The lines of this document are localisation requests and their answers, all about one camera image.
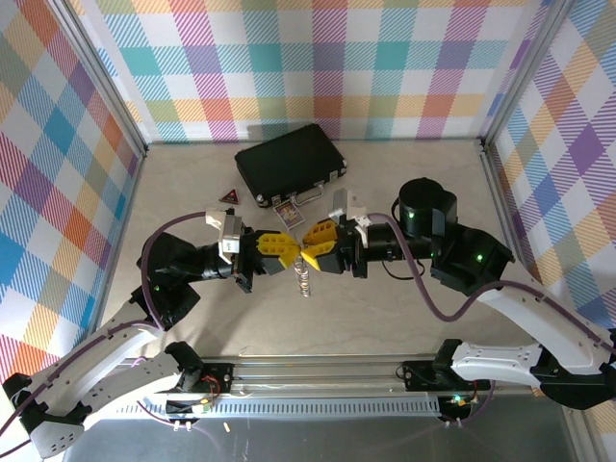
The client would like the small picture card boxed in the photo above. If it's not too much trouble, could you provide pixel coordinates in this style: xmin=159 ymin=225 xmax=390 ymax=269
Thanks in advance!
xmin=272 ymin=200 xmax=305 ymax=230

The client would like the black briefcase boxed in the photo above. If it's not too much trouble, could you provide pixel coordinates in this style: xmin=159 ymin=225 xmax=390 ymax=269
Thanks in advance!
xmin=234 ymin=123 xmax=348 ymax=211

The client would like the grey metal sheet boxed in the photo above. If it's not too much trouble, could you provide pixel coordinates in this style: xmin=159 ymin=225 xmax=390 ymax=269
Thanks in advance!
xmin=62 ymin=403 xmax=578 ymax=462

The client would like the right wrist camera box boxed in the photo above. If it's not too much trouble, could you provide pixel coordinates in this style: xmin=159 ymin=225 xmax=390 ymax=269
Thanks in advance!
xmin=327 ymin=189 xmax=372 ymax=230

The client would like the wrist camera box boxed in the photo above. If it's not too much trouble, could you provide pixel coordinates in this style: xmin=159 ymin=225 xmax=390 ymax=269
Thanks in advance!
xmin=204 ymin=206 xmax=244 ymax=257
xmin=327 ymin=189 xmax=372 ymax=230

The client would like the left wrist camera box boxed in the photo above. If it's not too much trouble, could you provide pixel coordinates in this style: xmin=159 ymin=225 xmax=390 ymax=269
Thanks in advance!
xmin=204 ymin=206 xmax=244 ymax=257

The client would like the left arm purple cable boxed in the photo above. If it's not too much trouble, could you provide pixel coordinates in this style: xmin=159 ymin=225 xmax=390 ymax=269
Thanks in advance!
xmin=0 ymin=210 xmax=223 ymax=456

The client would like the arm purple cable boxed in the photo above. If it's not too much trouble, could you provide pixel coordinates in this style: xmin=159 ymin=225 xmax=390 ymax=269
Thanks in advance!
xmin=368 ymin=214 xmax=616 ymax=427
xmin=0 ymin=210 xmax=223 ymax=456

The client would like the thin black cable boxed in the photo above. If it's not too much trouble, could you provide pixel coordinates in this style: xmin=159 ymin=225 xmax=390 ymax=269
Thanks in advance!
xmin=384 ymin=259 xmax=428 ymax=282

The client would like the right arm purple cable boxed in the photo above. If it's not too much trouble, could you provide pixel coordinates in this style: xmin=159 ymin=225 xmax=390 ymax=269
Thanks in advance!
xmin=368 ymin=214 xmax=616 ymax=427

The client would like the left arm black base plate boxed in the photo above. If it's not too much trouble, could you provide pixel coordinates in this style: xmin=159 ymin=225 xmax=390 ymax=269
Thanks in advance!
xmin=182 ymin=360 xmax=236 ymax=394

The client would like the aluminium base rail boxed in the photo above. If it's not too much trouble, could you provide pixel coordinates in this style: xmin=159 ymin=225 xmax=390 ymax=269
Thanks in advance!
xmin=119 ymin=355 xmax=545 ymax=398

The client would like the slotted grey cable duct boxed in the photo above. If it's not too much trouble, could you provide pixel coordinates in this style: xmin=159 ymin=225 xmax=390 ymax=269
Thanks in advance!
xmin=90 ymin=397 xmax=444 ymax=418

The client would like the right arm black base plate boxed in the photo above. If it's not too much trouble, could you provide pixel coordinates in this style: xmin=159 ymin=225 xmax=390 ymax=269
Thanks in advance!
xmin=402 ymin=358 xmax=492 ymax=391

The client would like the aluminium corner post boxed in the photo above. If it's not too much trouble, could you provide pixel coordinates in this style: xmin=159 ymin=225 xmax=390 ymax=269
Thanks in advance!
xmin=47 ymin=0 xmax=148 ymax=158
xmin=478 ymin=0 xmax=578 ymax=150

